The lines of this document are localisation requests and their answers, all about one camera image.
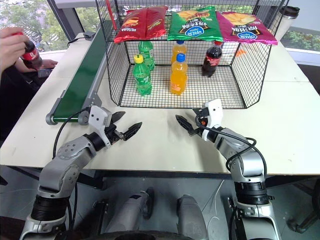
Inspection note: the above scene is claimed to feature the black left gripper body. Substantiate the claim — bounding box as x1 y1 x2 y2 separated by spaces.
104 114 126 146

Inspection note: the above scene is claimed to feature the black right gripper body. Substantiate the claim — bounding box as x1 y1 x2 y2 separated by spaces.
196 107 210 135

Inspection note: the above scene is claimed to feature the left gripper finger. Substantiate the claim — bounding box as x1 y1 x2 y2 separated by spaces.
111 111 126 125
122 121 143 141

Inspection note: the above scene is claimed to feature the cola bottle red label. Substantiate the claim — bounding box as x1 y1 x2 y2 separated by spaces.
11 31 45 71

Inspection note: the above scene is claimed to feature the green conveyor belt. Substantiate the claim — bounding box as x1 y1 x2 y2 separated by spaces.
45 24 109 126

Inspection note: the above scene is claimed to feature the person hand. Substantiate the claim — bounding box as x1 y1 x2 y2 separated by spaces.
0 26 28 81
39 59 59 69

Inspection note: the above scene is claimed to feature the orange soda bottle blue cap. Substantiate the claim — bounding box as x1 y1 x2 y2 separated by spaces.
171 39 188 65
169 54 189 96

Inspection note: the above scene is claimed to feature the green soda bottle yellow cap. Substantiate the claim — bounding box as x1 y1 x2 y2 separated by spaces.
132 54 153 97

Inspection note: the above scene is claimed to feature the cola bottle red cap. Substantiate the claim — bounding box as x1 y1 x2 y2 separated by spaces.
201 40 224 78

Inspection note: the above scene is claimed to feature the silver left robot leg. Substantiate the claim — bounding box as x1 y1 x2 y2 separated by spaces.
102 187 155 236

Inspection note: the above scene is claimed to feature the silver robot leg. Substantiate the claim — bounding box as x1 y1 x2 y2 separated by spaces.
175 194 209 237
102 187 155 236

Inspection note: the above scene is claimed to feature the green chips bag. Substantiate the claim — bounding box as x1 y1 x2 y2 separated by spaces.
166 6 224 42

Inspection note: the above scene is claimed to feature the silver right robot leg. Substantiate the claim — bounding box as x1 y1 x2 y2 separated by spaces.
175 194 209 237

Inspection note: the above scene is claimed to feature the red chips bag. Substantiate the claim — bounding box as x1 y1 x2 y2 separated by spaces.
113 6 169 45

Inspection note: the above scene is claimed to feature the magenta chips bag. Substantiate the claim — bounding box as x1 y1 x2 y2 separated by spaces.
216 11 279 46

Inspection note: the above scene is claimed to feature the person black clothing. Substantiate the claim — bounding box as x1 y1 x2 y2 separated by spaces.
0 58 52 143

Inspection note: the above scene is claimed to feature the red pole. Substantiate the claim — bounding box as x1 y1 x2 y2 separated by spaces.
104 0 118 31

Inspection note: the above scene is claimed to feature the silver travel mug black lid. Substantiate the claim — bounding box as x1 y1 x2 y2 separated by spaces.
278 5 301 42

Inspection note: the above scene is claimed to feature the black chair base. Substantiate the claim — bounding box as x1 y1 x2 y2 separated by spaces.
285 178 320 235

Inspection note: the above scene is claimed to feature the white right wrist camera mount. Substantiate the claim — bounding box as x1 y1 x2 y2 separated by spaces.
201 98 224 141

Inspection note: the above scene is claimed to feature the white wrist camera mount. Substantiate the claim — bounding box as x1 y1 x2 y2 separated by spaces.
201 98 224 141
88 105 113 147

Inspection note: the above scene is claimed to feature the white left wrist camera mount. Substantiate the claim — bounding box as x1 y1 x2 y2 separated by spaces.
88 105 113 147

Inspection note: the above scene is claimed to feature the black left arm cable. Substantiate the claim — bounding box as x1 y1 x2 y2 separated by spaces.
52 109 91 161

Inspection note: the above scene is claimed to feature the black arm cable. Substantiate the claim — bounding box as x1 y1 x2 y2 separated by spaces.
52 109 91 161
199 124 268 176

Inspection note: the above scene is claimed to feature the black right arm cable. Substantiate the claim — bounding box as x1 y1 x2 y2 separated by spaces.
199 124 268 176

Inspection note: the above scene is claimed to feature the black wire mesh cage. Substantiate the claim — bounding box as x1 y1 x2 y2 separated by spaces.
94 0 291 110

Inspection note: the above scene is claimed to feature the black adapter cable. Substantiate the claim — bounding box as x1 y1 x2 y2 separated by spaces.
66 36 86 49

